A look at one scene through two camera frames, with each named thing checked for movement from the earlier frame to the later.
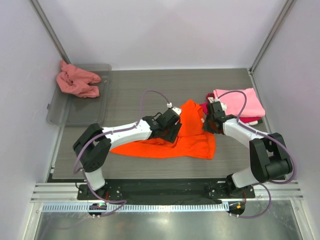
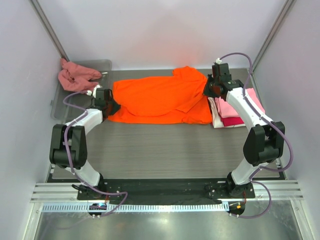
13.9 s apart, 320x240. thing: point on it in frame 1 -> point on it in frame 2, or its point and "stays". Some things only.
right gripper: (206, 128) -> (206, 91)
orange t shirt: (192, 141) -> (180, 98)
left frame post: (40, 14) stays
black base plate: (165, 189) stays
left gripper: (171, 136) -> (116, 107)
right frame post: (285, 8) stays
